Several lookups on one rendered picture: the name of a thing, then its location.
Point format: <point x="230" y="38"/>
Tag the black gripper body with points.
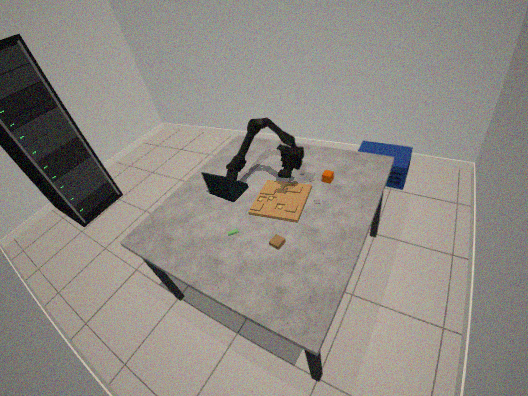
<point x="285" y="173"/>

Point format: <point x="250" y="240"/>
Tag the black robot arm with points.
<point x="253" y="128"/>

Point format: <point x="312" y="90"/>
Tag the orange cube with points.
<point x="327" y="176"/>

